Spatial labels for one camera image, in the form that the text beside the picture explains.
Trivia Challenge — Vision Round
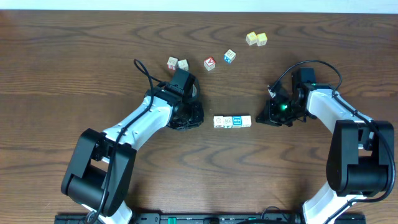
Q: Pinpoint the green sided block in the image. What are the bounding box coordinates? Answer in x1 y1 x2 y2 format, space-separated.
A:
223 116 233 128

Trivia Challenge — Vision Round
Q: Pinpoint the plain white block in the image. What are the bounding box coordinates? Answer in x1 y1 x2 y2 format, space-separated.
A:
241 115 252 128

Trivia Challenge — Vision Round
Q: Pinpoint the blue top block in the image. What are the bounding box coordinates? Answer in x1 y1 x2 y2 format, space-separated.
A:
232 116 243 128

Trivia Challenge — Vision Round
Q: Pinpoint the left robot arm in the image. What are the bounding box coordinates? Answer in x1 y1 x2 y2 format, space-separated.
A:
61 69 204 223

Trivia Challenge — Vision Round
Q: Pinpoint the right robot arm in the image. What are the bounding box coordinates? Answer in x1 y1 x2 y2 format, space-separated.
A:
256 68 396 223

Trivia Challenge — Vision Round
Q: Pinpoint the white block beside red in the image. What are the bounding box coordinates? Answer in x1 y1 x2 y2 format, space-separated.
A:
177 59 189 71

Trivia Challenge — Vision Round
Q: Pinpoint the red number block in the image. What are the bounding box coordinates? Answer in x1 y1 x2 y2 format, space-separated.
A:
167 57 178 70

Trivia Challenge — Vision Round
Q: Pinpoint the red letter A block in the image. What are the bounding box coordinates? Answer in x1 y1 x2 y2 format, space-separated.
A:
204 57 216 71

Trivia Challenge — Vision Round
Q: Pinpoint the blue sided letter block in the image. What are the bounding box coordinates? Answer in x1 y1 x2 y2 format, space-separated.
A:
224 49 236 63

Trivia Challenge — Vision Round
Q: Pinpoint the pale yellow block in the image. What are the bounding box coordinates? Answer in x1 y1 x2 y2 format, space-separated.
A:
246 32 257 45

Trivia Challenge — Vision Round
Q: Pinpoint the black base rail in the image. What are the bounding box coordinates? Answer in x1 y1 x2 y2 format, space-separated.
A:
54 213 366 224

